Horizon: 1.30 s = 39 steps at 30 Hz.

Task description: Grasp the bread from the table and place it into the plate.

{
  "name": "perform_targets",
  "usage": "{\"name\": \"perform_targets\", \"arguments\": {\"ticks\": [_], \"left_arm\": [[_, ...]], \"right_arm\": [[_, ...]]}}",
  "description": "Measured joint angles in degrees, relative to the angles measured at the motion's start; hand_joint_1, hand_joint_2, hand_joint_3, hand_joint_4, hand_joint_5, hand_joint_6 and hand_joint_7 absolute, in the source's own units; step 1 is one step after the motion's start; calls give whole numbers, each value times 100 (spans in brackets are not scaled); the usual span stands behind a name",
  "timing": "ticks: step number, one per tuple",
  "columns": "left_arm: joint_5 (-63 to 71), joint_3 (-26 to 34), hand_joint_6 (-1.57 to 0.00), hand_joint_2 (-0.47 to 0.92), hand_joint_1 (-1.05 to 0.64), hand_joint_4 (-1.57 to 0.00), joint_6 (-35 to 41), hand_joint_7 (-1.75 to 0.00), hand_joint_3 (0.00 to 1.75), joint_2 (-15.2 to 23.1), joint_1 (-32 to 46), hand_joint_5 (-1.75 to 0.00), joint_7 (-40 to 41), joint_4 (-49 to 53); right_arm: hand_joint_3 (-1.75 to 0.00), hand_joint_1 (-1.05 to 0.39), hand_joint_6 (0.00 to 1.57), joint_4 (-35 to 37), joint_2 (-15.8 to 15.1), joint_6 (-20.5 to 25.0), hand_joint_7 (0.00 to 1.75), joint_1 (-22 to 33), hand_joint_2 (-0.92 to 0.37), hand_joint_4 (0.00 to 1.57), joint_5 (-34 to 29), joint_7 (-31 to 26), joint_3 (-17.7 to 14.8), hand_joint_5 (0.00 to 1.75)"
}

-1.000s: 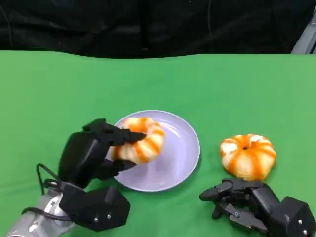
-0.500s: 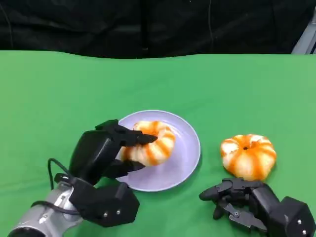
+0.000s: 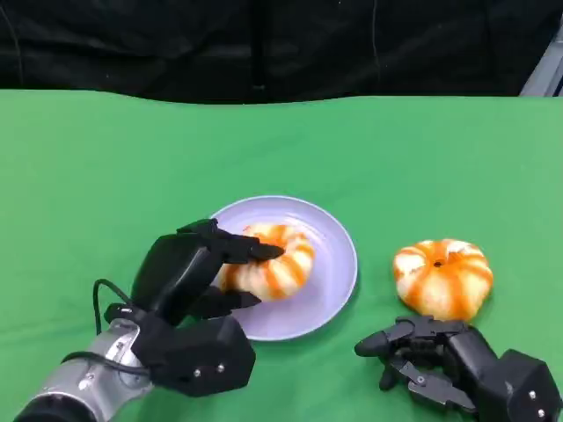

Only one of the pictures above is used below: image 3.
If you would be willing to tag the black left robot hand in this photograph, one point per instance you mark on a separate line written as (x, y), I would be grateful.
(176, 272)

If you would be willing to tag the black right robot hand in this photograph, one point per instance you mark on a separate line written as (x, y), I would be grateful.
(466, 360)

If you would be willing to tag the orange white toy bread roll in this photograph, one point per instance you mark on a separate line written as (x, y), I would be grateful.
(286, 272)
(442, 279)

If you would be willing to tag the lilac plate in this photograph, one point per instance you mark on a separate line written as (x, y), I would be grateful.
(330, 272)

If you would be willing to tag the green table cloth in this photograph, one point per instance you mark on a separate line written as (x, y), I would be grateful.
(281, 149)

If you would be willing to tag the black backdrop curtain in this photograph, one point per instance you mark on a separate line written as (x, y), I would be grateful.
(220, 44)

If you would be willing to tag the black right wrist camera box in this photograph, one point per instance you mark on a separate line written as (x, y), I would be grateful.
(528, 387)

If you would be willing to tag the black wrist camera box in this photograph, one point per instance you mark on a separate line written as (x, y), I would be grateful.
(528, 387)
(202, 356)

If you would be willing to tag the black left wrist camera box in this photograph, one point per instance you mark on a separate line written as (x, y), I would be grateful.
(202, 356)

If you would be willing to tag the grey metal frame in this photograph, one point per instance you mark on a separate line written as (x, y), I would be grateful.
(545, 70)

